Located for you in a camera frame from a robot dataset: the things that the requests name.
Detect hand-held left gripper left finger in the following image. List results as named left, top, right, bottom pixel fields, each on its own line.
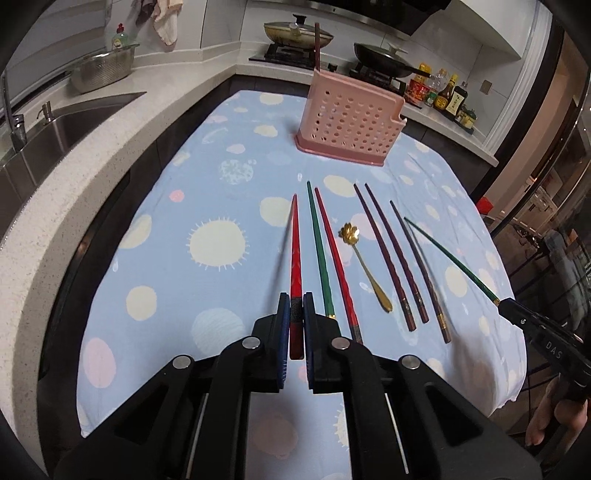
left=55, top=292, right=291, bottom=480

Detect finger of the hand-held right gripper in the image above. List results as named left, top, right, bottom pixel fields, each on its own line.
left=496, top=298, right=539, bottom=330

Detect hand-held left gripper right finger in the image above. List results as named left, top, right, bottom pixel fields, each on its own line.
left=303, top=294, right=542, bottom=480

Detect green chopstick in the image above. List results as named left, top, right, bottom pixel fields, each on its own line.
left=306, top=181, right=337, bottom=320
left=403, top=217, right=502, bottom=306

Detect gold flower spoon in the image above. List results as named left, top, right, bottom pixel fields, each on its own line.
left=339, top=223, right=394, bottom=315

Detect dark purple chopstick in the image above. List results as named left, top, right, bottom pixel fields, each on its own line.
left=364, top=183, right=430, bottom=324
left=389, top=200, right=452, bottom=344
left=353, top=183, right=417, bottom=333

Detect pink perforated utensil holder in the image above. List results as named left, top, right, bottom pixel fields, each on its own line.
left=295, top=67, right=407, bottom=166

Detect person's right hand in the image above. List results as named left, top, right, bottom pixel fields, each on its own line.
left=525, top=379, right=591, bottom=448

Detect blue polka dot tablecloth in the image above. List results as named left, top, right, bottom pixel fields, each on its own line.
left=76, top=89, right=528, bottom=480

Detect dark soy sauce bottle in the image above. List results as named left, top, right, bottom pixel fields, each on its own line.
left=445, top=82, right=468, bottom=116

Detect brown bottle with yellow cap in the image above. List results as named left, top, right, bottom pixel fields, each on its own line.
left=434, top=74, right=459, bottom=112

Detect clear oil bottle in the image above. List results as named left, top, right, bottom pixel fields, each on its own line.
left=427, top=68, right=448, bottom=108

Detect white speckled kitchen counter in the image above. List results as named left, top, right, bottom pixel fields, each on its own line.
left=0, top=44, right=502, bottom=462

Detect black frying pan with lid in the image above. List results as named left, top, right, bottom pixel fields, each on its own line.
left=353, top=41, right=432, bottom=79

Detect black gas stove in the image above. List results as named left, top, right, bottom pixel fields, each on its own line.
left=248, top=44, right=411, bottom=90

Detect stainless steel sink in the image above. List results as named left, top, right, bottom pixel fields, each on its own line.
left=0, top=91, right=147, bottom=185

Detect beige wok with glass lid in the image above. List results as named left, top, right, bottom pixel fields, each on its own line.
left=263, top=14, right=334, bottom=49

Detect black range hood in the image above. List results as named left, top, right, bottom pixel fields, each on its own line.
left=318, top=0, right=453, bottom=35

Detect metal colander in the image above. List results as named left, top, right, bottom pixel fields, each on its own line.
left=69, top=44, right=140, bottom=93

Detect white pink-trimmed towel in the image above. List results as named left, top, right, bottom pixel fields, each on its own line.
left=150, top=0, right=180, bottom=47

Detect chrome faucet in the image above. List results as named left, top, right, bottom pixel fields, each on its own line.
left=0, top=74, right=26, bottom=153

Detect purple cloth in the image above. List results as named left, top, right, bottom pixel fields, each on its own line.
left=131, top=0, right=160, bottom=21

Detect white wall cabinet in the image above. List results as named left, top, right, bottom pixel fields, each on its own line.
left=450, top=0, right=539, bottom=52

